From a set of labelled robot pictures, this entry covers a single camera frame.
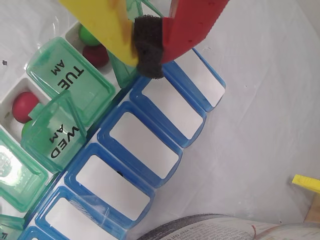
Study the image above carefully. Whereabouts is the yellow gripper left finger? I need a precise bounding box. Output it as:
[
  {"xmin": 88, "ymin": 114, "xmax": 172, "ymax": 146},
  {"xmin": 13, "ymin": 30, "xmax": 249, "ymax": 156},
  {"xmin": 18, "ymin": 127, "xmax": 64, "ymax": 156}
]
[{"xmin": 57, "ymin": 0, "xmax": 140, "ymax": 68}]

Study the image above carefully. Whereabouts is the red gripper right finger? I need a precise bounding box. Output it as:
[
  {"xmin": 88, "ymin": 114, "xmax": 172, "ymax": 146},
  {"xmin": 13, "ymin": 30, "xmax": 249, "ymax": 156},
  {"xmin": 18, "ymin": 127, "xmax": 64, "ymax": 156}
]
[{"xmin": 131, "ymin": 0, "xmax": 230, "ymax": 81}]

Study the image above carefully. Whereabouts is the red ball pill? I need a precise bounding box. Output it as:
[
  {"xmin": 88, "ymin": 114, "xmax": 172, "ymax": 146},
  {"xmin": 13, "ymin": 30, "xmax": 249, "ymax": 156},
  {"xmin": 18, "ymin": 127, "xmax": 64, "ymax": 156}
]
[
  {"xmin": 11, "ymin": 91, "xmax": 41, "ymax": 124},
  {"xmin": 82, "ymin": 44, "xmax": 110, "ymax": 68}
]

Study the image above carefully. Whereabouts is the white tablecloth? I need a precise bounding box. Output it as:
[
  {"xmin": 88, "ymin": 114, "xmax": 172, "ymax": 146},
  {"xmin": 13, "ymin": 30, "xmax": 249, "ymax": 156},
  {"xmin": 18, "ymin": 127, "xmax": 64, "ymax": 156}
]
[{"xmin": 0, "ymin": 0, "xmax": 320, "ymax": 240}]

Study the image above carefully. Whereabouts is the white weekly pill organizer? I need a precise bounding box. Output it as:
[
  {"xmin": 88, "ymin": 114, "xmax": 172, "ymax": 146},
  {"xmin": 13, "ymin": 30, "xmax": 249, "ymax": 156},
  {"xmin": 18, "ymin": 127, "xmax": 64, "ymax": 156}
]
[{"xmin": 0, "ymin": 0, "xmax": 227, "ymax": 240}]

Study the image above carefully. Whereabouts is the yellow flat strip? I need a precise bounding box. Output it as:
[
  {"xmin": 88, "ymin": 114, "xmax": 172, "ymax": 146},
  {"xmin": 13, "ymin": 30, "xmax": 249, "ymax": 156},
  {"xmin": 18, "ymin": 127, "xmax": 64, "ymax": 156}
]
[{"xmin": 291, "ymin": 174, "xmax": 320, "ymax": 194}]

